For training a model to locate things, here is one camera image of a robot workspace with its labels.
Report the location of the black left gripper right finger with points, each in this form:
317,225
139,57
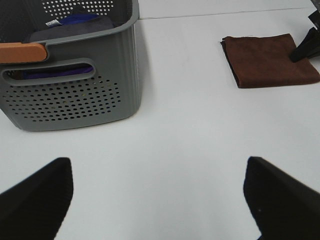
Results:
283,208

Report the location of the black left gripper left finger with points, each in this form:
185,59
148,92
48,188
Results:
35,208

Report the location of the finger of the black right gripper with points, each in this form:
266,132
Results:
308,48

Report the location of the brown towel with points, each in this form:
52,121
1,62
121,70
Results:
263,62

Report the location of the grey perforated plastic basket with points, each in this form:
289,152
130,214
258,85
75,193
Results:
109,92

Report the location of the grey cloth in basket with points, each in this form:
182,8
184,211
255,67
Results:
100,23

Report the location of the orange basket handle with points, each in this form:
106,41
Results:
17,52

